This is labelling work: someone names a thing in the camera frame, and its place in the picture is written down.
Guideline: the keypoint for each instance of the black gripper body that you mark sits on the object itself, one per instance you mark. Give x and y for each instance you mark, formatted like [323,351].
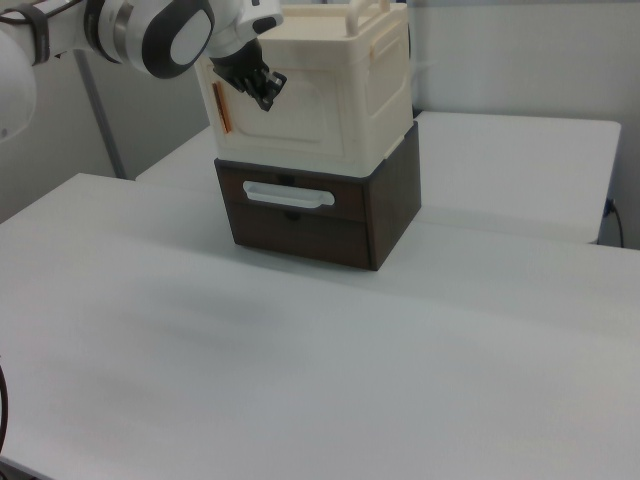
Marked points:
[239,62]

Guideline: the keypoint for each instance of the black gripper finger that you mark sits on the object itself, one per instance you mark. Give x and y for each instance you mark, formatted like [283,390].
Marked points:
[252,85]
[272,90]

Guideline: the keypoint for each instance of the cream cabinet door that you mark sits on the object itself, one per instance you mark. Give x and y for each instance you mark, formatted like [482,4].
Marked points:
[295,115]

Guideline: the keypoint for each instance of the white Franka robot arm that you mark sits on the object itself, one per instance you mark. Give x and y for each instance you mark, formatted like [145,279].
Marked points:
[165,35]

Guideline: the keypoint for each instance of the cream plastic cabinet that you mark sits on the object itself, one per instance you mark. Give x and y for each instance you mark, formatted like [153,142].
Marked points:
[380,75]

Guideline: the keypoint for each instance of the dark brown drawer unit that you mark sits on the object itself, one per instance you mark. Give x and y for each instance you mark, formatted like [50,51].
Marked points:
[390,200]

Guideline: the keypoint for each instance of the grey metal post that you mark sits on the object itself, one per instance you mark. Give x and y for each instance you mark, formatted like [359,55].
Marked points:
[102,120]

